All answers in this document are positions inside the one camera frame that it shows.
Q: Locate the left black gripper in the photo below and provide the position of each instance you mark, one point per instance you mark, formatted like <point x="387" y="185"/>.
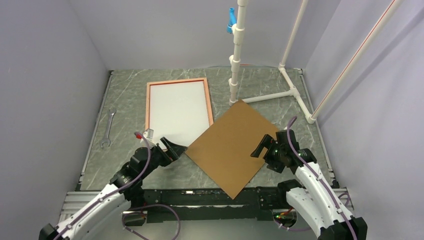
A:
<point x="175" y="150"/>

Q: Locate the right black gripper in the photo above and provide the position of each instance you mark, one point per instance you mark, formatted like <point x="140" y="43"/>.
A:
<point x="275" y="165"/>

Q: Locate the orange wooden picture frame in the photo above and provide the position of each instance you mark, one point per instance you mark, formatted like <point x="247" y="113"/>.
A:
<point x="208" y="99"/>

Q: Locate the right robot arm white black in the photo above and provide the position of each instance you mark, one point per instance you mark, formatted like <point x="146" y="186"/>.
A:
<point x="309" y="194"/>

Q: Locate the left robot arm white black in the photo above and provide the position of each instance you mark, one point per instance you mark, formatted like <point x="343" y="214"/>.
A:
<point x="124" y="192"/>

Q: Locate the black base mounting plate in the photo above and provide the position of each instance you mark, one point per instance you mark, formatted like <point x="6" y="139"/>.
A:
<point x="160" y="205"/>

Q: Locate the silver open-end wrench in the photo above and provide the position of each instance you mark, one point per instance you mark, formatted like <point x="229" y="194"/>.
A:
<point x="106" y="137"/>

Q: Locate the white PVC pipe stand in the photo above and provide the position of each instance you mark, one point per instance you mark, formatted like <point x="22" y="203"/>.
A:
<point x="311" y="117"/>

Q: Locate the blue pipe fitting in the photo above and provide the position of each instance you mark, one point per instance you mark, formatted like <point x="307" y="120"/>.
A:
<point x="232" y="20"/>

